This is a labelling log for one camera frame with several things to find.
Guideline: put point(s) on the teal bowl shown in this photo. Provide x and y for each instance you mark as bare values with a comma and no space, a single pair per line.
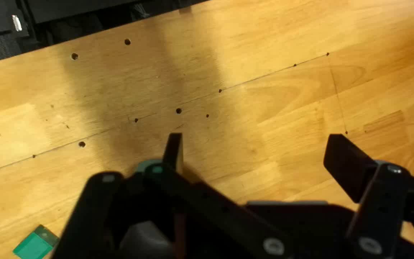
149,166

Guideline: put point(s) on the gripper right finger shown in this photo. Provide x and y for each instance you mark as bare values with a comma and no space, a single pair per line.
376,201

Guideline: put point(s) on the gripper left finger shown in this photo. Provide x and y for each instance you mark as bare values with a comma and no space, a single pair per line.
164,208

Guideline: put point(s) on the green block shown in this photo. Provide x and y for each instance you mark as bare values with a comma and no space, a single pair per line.
34,244

